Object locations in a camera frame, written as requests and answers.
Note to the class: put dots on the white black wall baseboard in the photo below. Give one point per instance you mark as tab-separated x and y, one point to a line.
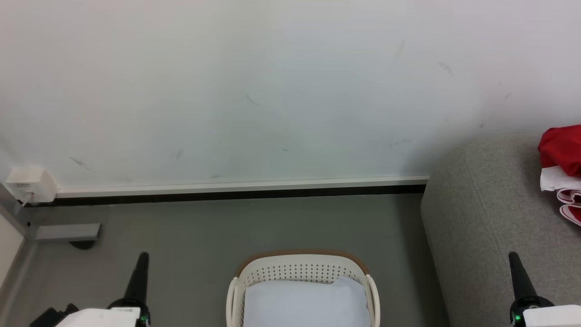
236	188

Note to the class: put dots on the pale white basket cushion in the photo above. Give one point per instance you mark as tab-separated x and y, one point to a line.
304	304

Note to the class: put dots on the grey fabric sofa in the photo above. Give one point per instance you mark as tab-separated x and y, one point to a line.
490	227

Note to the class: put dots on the white brown-rimmed laundry basket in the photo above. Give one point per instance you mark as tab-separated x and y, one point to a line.
299	268

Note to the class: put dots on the black round foot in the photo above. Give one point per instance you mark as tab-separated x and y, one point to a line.
82	245

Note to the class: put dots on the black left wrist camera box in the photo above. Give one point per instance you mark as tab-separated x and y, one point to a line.
50	318

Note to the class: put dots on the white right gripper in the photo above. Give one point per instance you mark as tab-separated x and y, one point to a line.
553	318

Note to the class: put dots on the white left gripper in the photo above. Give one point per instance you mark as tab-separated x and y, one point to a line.
100	318

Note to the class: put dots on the grey metal frame leg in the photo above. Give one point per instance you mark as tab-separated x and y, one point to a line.
63	232

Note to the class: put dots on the red white sports garment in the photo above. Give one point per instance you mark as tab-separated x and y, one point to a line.
563	147

